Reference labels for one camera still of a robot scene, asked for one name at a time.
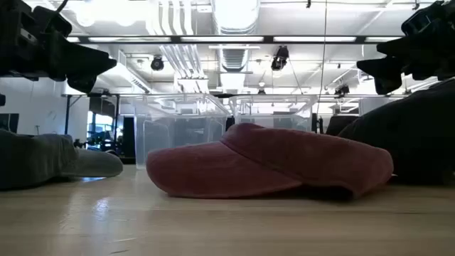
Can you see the silver ventilation duct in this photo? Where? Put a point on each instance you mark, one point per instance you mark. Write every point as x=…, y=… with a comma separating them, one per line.
x=234, y=32

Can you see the black ceiling spotlight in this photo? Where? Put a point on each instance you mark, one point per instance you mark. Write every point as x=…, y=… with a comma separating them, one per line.
x=157, y=63

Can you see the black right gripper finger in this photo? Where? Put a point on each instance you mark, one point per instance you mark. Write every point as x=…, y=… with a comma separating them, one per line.
x=384, y=73
x=401, y=47

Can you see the red baseball cap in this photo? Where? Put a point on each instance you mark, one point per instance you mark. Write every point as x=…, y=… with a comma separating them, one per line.
x=270, y=163

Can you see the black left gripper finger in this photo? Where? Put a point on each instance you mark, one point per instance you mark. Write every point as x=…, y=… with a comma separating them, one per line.
x=82, y=84
x=85, y=60

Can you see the black frame post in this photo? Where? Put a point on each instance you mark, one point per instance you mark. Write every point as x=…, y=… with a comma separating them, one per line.
x=67, y=113

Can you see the black frame crossbar with lights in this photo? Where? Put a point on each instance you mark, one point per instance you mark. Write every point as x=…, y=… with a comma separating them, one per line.
x=227, y=39

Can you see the grey baseball cap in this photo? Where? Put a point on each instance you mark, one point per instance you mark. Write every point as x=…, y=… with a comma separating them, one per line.
x=42, y=160

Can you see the dark baseball cap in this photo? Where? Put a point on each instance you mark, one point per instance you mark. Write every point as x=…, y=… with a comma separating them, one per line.
x=412, y=138

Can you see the clear plastic container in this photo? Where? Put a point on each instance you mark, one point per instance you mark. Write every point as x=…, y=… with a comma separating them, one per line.
x=174, y=121
x=273, y=112

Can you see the black overhead camera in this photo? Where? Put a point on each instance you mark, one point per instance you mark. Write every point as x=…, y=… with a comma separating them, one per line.
x=280, y=58

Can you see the black monitor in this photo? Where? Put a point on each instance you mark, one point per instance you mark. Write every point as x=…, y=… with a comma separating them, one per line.
x=8, y=122

